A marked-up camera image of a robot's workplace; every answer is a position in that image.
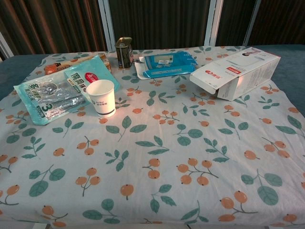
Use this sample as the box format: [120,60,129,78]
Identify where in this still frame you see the white paper cup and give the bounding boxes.
[85,79,116,118]

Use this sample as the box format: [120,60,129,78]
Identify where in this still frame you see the floral fruit-print tablecloth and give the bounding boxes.
[0,45,305,227]

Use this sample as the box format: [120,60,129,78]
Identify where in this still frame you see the white flat cardboard piece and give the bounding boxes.
[134,61,150,80]

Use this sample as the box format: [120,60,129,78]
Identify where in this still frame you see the blue wet wipes pack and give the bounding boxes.
[142,52,199,79]

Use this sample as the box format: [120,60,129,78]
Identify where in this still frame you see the dark green metal can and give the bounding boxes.
[115,36,134,70]

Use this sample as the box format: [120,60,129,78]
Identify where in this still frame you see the teal cleaning cloth package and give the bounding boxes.
[63,55,121,92]

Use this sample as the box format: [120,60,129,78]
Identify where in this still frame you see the white red open carton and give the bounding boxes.
[189,46,281,101]

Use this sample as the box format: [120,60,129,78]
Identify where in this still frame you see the orange snack package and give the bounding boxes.
[44,53,112,75]

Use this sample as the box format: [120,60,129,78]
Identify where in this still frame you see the teal steel-wool scrubber package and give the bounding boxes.
[13,70,88,126]

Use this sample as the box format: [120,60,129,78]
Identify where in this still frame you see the dark teal table cover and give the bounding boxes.
[0,53,48,100]

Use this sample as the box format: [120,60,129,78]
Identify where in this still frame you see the white partition frame post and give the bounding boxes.
[97,0,117,51]
[0,31,14,59]
[204,0,225,46]

